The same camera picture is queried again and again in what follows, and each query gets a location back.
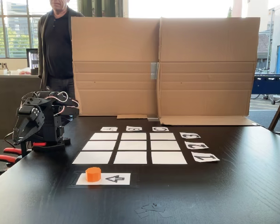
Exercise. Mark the white plastic bag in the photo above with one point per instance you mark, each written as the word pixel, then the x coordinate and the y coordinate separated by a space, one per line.
pixel 23 71

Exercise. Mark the dark bottles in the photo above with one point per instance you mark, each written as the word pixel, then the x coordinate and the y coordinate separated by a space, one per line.
pixel 2 66

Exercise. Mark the paper sheet number 1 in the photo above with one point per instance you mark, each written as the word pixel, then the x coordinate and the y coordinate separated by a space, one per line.
pixel 214 158

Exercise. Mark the black drinks fridge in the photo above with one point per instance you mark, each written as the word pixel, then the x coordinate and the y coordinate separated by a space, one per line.
pixel 32 60

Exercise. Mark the paper sheet number 3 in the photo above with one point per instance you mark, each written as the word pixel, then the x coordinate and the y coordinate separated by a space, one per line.
pixel 183 135

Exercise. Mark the blue foosball table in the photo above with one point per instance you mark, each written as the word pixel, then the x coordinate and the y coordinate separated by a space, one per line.
pixel 270 84

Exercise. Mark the paper sheet letter C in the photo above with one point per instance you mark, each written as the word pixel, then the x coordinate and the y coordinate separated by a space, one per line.
pixel 154 129

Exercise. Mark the grey tape strip on table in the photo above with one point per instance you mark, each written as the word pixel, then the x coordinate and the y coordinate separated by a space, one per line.
pixel 153 119

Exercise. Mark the grey tape strip on cardboard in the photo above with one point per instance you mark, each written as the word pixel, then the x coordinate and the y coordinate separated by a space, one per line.
pixel 154 70

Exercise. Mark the white paper grid square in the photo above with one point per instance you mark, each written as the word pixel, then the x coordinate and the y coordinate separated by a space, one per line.
pixel 134 136
pixel 92 158
pixel 165 145
pixel 132 145
pixel 104 136
pixel 130 158
pixel 163 136
pixel 169 158
pixel 99 145

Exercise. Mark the person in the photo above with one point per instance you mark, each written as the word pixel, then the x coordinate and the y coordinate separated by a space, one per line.
pixel 57 46

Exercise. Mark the paper sheet letter B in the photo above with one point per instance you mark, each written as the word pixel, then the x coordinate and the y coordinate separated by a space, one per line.
pixel 128 128

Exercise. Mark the white paper arrow sheet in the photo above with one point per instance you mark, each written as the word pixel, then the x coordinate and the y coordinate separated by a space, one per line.
pixel 116 179

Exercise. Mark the paper sheet number 2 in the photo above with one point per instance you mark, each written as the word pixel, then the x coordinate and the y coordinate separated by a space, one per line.
pixel 205 146

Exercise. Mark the brown cardboard panel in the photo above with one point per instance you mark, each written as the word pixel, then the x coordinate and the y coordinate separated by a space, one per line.
pixel 207 42
pixel 114 42

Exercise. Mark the round orange token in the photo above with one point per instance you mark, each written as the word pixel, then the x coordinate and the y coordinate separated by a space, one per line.
pixel 93 174

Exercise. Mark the paper sheet letter A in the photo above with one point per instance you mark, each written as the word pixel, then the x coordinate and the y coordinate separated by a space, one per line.
pixel 102 128

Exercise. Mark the dark counter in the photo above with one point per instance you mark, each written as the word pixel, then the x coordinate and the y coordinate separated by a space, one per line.
pixel 4 98

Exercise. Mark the bicycle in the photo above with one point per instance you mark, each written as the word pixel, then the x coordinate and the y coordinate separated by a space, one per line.
pixel 268 96

